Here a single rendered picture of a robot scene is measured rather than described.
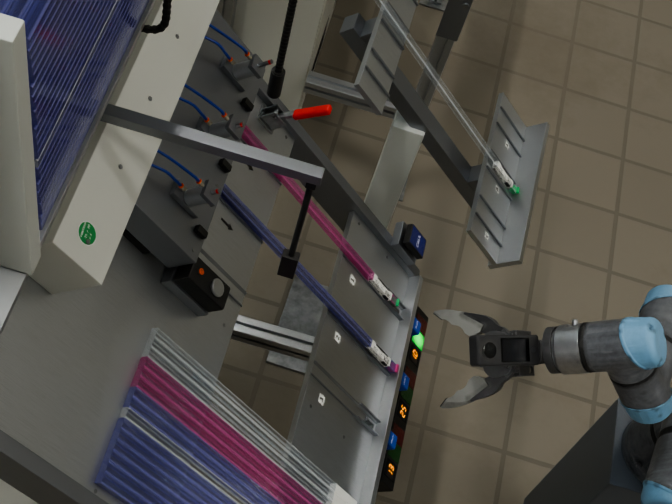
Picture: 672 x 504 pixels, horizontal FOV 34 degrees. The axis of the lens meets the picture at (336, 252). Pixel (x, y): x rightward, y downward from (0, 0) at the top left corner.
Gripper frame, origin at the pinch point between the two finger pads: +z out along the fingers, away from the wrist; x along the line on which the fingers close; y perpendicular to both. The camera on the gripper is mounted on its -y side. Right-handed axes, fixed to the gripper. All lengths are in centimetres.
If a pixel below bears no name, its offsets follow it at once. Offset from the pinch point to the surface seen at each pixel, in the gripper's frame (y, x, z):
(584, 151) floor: 143, 61, 19
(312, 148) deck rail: -16.3, 33.4, 10.2
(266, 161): -60, 21, -11
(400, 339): 5.6, 4.0, 8.8
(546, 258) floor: 118, 29, 24
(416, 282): 11.7, 14.0, 8.2
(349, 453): -11.1, -13.7, 10.0
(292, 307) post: 64, 18, 69
